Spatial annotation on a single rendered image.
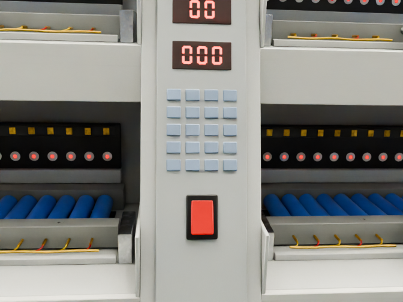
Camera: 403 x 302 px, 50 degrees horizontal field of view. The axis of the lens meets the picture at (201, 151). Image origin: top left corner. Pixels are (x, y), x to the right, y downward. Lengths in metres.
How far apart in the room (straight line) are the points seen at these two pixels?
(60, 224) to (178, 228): 0.13
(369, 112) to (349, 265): 0.25
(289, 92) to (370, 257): 0.17
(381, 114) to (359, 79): 0.23
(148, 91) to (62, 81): 0.07
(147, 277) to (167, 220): 0.05
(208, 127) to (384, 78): 0.15
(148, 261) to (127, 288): 0.03
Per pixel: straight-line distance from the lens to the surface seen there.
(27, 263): 0.41
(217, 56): 0.34
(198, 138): 0.33
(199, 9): 0.35
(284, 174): 0.53
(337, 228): 0.44
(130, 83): 0.35
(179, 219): 0.33
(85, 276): 0.38
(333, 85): 0.38
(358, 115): 0.59
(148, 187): 0.34
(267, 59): 0.36
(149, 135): 0.34
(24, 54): 0.36
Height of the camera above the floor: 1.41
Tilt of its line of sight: 2 degrees up
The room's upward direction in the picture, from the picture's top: straight up
